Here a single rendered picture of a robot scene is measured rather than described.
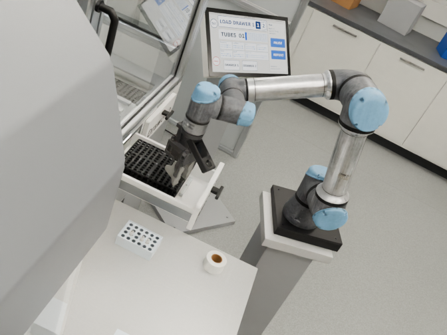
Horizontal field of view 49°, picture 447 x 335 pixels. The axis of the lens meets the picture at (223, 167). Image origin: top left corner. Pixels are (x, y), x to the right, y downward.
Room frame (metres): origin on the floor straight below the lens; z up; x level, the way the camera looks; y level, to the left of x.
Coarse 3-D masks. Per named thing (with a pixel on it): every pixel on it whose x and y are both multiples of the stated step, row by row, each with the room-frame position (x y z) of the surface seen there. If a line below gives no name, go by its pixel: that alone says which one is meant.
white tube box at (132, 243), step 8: (128, 224) 1.12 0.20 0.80; (136, 224) 1.13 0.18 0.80; (120, 232) 1.07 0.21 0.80; (128, 232) 1.09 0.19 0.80; (136, 232) 1.10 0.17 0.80; (144, 232) 1.12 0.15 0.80; (152, 232) 1.13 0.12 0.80; (120, 240) 1.05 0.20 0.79; (128, 240) 1.06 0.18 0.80; (136, 240) 1.07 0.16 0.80; (144, 240) 1.09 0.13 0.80; (152, 240) 1.10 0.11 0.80; (160, 240) 1.11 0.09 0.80; (128, 248) 1.05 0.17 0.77; (136, 248) 1.05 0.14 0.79; (144, 248) 1.05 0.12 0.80; (152, 248) 1.07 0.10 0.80; (144, 256) 1.05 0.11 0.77
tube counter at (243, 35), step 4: (240, 32) 2.24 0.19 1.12; (244, 32) 2.26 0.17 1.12; (248, 32) 2.28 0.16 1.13; (252, 32) 2.30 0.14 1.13; (240, 36) 2.23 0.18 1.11; (244, 36) 2.25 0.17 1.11; (248, 36) 2.27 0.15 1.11; (252, 36) 2.29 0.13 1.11; (256, 36) 2.31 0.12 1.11; (260, 36) 2.33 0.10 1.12; (264, 36) 2.35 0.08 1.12; (240, 40) 2.23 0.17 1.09; (244, 40) 2.24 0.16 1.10; (248, 40) 2.26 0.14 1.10; (252, 40) 2.28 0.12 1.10; (256, 40) 2.30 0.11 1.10; (260, 40) 2.32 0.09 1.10; (264, 40) 2.34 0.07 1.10
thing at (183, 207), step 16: (128, 144) 1.44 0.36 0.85; (160, 144) 1.46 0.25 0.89; (128, 176) 1.22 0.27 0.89; (192, 176) 1.44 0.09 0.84; (208, 176) 1.44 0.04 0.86; (128, 192) 1.21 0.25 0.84; (144, 192) 1.21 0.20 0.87; (160, 192) 1.21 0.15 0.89; (192, 192) 1.35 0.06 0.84; (160, 208) 1.21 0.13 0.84; (176, 208) 1.20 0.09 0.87; (192, 208) 1.21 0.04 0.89
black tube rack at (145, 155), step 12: (144, 144) 1.41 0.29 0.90; (132, 156) 1.32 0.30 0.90; (144, 156) 1.35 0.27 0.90; (156, 156) 1.38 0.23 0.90; (168, 156) 1.40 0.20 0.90; (132, 168) 1.26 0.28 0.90; (144, 168) 1.29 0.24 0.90; (156, 168) 1.32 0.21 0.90; (144, 180) 1.26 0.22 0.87; (156, 180) 1.26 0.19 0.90; (168, 180) 1.32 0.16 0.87; (168, 192) 1.26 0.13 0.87
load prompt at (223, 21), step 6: (222, 18) 2.19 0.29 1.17; (228, 18) 2.22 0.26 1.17; (234, 18) 2.25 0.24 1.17; (240, 18) 2.28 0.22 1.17; (222, 24) 2.18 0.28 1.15; (228, 24) 2.21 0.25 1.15; (234, 24) 2.23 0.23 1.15; (240, 24) 2.26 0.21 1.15; (246, 24) 2.29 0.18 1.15; (252, 24) 2.32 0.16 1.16; (258, 24) 2.35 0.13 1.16; (264, 24) 2.38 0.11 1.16; (258, 30) 2.33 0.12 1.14; (264, 30) 2.36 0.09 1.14
